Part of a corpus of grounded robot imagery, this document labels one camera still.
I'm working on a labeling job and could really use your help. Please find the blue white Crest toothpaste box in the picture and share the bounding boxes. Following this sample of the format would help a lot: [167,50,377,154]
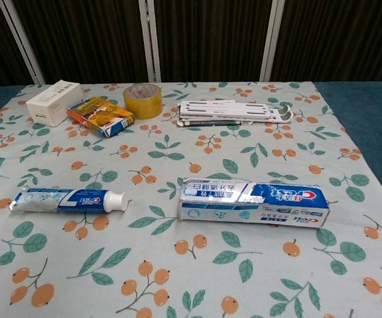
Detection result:
[176,177,330,229]

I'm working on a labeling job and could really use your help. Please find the blue white Crest toothpaste tube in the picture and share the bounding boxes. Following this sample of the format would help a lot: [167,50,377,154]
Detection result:
[9,187,129,213]

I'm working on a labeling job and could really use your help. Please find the white cardboard box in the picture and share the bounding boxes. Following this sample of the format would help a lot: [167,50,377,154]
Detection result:
[25,79,84,127]

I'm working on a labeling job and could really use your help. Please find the dark pen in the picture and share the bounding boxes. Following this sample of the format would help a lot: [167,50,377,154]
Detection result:
[177,119,243,127]

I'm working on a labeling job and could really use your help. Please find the white folding stand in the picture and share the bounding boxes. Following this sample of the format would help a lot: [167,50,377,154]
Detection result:
[176,99,293,125]

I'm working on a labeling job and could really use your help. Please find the yellow packing tape roll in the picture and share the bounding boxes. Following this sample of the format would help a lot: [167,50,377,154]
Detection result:
[122,83,163,121]

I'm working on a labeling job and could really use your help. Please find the yellow orange printed carton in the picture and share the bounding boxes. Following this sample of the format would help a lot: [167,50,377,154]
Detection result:
[66,96,135,138]

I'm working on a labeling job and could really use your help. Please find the floral fruit print tablecloth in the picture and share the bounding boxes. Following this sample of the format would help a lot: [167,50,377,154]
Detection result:
[0,81,382,318]

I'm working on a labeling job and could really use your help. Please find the white frame post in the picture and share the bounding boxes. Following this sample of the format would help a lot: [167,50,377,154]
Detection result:
[0,0,46,85]
[137,0,162,83]
[259,0,287,82]

